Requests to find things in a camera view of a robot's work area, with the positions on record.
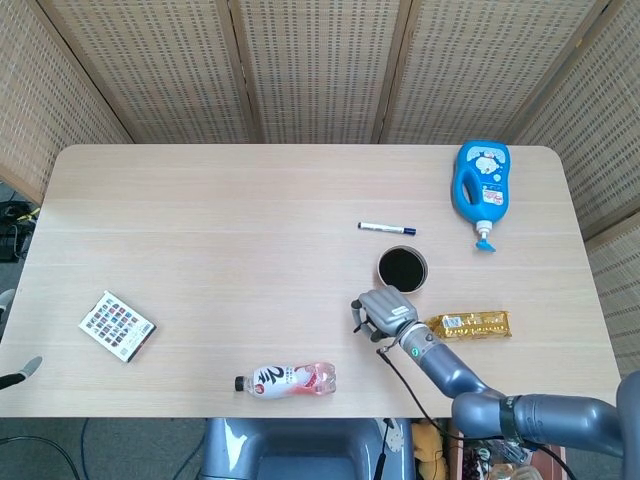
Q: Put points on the blue detergent pump bottle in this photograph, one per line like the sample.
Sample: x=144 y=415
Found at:
x=487 y=175

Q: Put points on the black equipment on floor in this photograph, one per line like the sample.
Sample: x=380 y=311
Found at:
x=12 y=235

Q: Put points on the printed card box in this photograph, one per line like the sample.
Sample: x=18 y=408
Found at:
x=116 y=326

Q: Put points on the yellow cloth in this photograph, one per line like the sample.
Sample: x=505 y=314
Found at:
x=431 y=450

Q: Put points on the white marker pen blue cap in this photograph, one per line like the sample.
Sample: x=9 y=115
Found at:
x=385 y=228

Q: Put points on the gold foil snack package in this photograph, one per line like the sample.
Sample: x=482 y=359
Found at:
x=475 y=325

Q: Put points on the clear drink bottle pink label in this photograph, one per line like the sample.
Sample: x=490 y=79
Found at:
x=280 y=381

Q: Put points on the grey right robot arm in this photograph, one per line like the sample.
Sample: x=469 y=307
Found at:
x=500 y=405

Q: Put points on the woven wooden folding screen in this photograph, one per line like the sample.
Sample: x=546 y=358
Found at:
x=320 y=70

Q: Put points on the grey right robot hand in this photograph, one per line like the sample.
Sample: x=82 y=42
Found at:
x=387 y=312

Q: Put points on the black-interior white cup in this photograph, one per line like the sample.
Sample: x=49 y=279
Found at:
x=402 y=271

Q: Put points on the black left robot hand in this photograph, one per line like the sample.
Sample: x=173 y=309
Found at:
x=31 y=366

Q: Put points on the grey robot torso base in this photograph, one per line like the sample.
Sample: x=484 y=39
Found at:
x=300 y=450

